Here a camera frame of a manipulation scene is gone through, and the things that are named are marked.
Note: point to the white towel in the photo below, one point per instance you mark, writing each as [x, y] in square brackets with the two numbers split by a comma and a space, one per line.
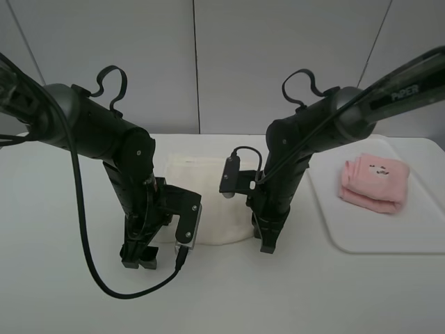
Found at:
[223, 221]

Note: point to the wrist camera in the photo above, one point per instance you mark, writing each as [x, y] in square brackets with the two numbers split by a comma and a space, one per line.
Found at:
[188, 223]
[229, 179]

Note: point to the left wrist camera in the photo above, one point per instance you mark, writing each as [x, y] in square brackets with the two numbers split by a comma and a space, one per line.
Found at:
[188, 223]

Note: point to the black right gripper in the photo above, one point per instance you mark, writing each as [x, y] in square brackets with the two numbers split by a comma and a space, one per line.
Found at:
[268, 225]

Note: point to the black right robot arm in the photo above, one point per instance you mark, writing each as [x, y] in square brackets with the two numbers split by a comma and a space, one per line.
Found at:
[343, 116]

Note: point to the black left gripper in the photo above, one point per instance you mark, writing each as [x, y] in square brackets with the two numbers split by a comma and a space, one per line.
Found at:
[136, 251]

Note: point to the white plastic tray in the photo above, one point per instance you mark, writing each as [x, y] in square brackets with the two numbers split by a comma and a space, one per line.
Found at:
[418, 228]

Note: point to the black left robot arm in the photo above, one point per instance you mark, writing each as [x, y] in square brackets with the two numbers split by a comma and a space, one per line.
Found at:
[67, 117]

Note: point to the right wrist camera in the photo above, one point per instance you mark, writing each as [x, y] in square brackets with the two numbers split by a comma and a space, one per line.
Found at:
[229, 179]

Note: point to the pink towel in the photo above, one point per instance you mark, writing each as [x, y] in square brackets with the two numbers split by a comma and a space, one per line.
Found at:
[375, 183]

